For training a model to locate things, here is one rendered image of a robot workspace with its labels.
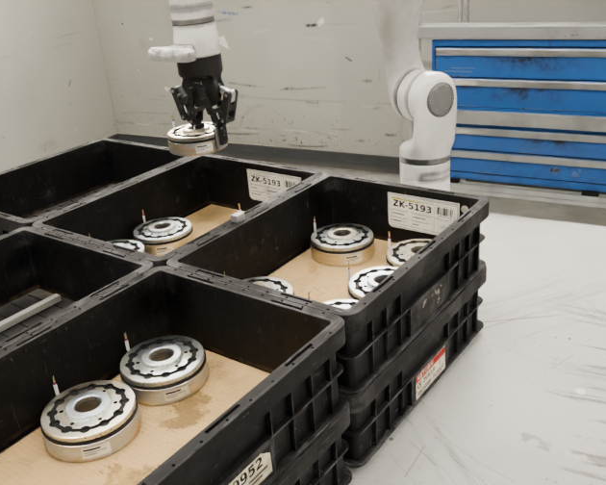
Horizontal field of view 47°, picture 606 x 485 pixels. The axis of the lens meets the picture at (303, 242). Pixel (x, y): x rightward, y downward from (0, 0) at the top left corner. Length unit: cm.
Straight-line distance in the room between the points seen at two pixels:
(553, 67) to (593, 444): 197
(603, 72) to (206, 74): 184
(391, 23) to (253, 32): 306
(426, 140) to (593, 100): 159
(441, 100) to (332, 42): 279
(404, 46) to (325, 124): 290
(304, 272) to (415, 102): 36
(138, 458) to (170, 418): 7
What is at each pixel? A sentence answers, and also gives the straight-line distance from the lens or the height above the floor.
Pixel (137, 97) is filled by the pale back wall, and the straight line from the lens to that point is 493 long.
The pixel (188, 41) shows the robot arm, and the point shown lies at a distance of 118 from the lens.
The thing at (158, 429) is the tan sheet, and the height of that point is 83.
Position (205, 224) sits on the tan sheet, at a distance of 132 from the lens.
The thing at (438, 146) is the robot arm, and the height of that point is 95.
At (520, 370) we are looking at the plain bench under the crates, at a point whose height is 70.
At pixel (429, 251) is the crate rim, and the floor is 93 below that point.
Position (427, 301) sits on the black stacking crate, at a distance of 95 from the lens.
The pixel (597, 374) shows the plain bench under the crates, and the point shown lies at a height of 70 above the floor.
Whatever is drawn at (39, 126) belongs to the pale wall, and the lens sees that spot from 467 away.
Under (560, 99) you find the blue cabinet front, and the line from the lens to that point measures 281.
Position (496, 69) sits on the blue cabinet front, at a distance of 283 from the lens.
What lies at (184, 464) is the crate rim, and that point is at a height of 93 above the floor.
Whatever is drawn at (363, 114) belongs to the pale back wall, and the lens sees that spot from 403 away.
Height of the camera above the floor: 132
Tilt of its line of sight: 24 degrees down
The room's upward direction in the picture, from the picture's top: 5 degrees counter-clockwise
